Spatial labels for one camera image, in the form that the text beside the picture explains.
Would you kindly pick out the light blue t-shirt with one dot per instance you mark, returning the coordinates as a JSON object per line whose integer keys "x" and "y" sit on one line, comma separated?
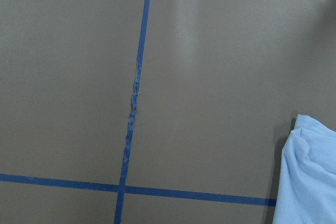
{"x": 306, "y": 192}

